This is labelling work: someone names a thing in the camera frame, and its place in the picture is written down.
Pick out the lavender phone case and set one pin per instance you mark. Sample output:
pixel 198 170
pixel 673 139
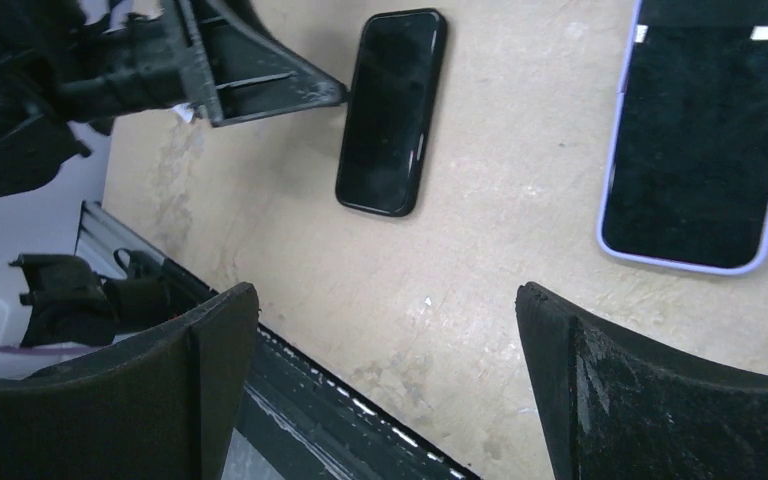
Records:
pixel 612 166

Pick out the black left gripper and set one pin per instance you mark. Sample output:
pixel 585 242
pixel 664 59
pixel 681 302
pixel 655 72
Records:
pixel 58 68

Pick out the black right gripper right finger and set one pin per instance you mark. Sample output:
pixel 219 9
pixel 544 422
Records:
pixel 615 404

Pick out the aluminium frame rail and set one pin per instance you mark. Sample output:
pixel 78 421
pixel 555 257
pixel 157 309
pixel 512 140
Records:
pixel 100 234

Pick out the purple phone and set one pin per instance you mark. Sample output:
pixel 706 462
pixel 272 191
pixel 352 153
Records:
pixel 698 139

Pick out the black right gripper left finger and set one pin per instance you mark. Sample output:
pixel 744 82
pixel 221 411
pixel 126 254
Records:
pixel 126 404

